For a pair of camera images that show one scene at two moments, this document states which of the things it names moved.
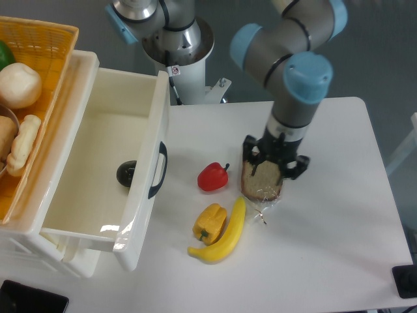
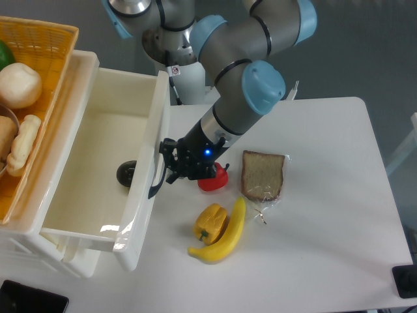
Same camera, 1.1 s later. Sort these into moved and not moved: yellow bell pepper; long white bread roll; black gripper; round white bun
Moved: black gripper
Not moved: yellow bell pepper; round white bun; long white bread roll
